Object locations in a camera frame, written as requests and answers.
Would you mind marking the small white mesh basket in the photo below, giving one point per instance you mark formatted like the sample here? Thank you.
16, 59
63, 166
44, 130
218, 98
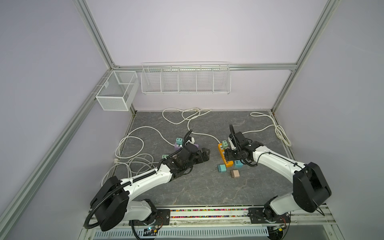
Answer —
118, 91

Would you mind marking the purple power strip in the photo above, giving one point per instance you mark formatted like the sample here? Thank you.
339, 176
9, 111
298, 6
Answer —
177, 146

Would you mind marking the aluminium mounting rail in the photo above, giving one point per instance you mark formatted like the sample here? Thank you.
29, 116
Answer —
214, 216

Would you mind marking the orange power strip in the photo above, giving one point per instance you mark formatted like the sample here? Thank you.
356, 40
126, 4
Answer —
225, 155

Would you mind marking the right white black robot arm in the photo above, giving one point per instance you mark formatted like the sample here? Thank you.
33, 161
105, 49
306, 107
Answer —
310, 187

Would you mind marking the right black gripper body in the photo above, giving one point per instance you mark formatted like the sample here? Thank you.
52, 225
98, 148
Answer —
232, 154

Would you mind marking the long white wire basket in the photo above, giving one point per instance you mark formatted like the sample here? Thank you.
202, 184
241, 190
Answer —
186, 78

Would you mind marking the green plug from teal strip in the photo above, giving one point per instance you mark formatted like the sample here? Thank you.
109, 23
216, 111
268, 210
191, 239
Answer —
221, 168

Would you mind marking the green plug on purple strip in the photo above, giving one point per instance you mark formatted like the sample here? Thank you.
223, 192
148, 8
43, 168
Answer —
179, 141

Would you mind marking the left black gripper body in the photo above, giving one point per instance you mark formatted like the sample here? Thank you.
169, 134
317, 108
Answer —
198, 159

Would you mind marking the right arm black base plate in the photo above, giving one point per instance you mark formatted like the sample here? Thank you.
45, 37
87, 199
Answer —
259, 215

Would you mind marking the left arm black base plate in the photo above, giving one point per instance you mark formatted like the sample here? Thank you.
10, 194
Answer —
160, 217

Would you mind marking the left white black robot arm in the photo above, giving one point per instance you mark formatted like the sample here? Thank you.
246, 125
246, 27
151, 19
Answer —
115, 201

